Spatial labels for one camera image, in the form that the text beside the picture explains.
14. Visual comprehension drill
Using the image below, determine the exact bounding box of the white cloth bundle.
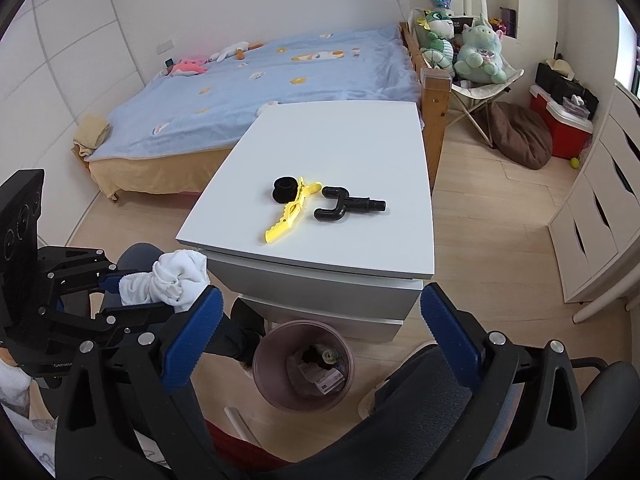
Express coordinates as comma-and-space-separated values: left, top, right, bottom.
118, 249, 210, 313

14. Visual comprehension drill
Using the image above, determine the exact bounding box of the pink round trash bin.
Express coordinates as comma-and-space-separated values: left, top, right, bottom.
253, 320, 355, 413

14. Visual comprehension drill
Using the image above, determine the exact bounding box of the white cabinet table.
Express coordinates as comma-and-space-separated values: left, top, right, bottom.
177, 101, 435, 342

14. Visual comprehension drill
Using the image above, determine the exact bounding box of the red cooler box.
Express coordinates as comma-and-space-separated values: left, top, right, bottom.
529, 84, 593, 159

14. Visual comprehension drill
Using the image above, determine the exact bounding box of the white folding chair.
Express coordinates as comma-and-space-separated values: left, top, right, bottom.
408, 0, 524, 145

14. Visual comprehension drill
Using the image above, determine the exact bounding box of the teal unicorn plush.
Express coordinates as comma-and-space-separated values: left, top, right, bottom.
454, 14, 506, 84

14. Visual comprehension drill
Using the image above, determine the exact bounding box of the white goose plush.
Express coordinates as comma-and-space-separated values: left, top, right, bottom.
208, 41, 262, 63

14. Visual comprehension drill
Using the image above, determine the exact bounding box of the wooden bed frame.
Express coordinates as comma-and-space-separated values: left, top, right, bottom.
399, 22, 451, 191

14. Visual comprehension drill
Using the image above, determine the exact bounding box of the black storage bag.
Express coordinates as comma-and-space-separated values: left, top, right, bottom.
535, 63, 599, 119

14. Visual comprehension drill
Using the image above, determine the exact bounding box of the blue blanket bed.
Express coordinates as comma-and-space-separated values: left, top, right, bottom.
71, 24, 424, 198

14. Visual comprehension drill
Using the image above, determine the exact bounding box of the white drawer chest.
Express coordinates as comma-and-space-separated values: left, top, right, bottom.
548, 84, 640, 304

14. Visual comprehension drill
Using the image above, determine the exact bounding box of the brown bean bag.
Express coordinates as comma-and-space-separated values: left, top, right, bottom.
488, 102, 552, 170

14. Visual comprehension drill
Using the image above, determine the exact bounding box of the pink plush toy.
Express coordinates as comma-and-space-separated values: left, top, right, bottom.
168, 58, 207, 77

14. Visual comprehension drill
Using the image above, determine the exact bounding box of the green dragon plush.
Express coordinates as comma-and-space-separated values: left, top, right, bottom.
414, 10, 454, 75

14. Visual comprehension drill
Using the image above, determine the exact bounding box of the black round cap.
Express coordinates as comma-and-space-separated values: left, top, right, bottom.
271, 177, 298, 205

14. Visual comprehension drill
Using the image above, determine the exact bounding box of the yellow plastic clip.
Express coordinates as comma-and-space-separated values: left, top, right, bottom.
265, 178, 322, 244

